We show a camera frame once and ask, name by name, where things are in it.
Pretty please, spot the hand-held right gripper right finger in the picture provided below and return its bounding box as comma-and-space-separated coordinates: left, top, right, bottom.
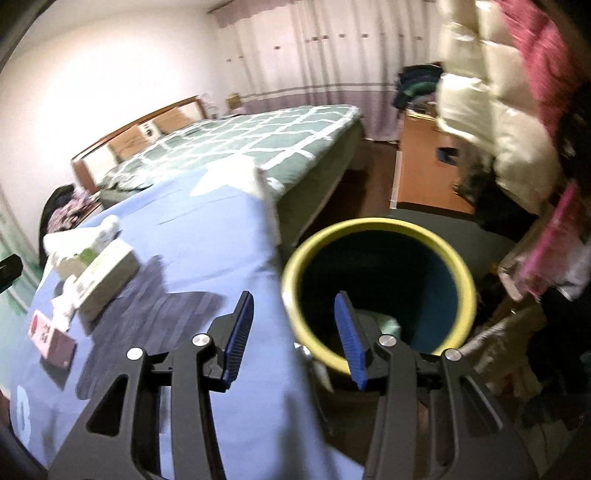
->
333, 291, 539, 480

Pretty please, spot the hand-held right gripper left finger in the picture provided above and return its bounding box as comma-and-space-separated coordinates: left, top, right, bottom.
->
48, 291, 256, 480

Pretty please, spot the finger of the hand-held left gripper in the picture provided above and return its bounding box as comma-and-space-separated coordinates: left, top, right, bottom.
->
0, 256, 24, 291

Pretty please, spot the white towel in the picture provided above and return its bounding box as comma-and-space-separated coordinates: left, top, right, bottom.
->
43, 231, 93, 259

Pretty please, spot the small white pill bottle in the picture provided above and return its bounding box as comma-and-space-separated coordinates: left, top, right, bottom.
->
55, 258, 86, 282

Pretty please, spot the white paper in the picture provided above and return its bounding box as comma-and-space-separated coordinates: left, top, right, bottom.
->
50, 277, 81, 333

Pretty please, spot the yellow-rimmed dark trash bin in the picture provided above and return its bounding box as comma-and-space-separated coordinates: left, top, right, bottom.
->
281, 218, 478, 376

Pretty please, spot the small red and white box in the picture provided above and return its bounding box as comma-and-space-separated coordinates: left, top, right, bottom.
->
28, 310, 77, 369

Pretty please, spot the white cardboard box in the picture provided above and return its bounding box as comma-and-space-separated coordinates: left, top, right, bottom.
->
74, 240, 140, 321

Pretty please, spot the white bottle with green label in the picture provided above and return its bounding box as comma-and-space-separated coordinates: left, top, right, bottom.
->
76, 216, 122, 264

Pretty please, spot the wardrobe sliding door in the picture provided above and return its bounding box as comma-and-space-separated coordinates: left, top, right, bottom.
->
0, 185, 42, 315

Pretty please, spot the blue star blanket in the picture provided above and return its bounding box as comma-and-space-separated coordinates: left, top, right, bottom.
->
9, 161, 365, 480

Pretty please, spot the wooden headboard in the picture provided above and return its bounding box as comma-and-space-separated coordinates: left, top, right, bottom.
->
71, 95, 206, 192

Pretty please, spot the brown pillow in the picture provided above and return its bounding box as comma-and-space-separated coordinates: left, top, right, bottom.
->
108, 127, 148, 162
154, 106, 195, 132

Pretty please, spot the wooden cabinet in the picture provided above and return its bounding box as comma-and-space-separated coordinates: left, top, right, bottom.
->
390, 111, 476, 215

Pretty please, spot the bed with green plaid duvet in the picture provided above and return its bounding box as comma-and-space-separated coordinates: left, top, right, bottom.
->
99, 105, 365, 245

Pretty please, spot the pink plastic bag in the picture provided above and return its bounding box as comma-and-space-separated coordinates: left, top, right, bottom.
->
499, 182, 587, 296

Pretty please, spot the cream puffer jacket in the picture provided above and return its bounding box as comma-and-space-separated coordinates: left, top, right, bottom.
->
434, 0, 561, 215

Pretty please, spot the heap of folded clothes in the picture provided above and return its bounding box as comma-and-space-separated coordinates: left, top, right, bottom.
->
392, 64, 444, 112

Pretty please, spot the pink and white curtain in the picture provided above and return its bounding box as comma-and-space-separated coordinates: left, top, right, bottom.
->
210, 0, 444, 141

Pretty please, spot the red puffer jacket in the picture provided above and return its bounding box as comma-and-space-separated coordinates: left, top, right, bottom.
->
501, 0, 591, 134

